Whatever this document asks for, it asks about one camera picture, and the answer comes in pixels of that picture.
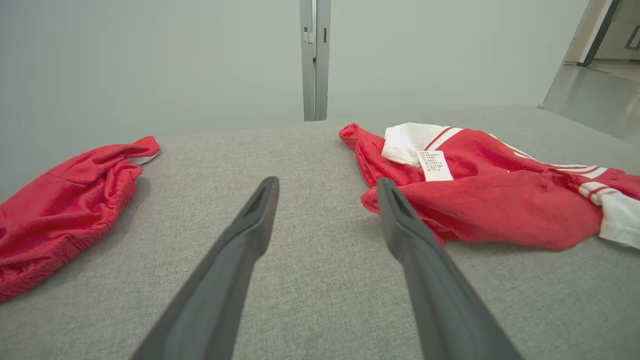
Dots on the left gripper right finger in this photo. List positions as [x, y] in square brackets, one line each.
[440, 300]

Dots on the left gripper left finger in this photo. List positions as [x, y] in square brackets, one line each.
[220, 280]

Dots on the red shorts with white patches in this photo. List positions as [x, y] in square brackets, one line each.
[65, 210]

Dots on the red shirt with white stripes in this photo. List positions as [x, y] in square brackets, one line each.
[500, 200]

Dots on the grey fabric sofa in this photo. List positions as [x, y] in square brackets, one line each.
[310, 160]

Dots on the grey metal post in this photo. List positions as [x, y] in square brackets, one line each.
[322, 75]

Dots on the white door frame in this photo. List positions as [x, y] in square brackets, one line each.
[592, 35]

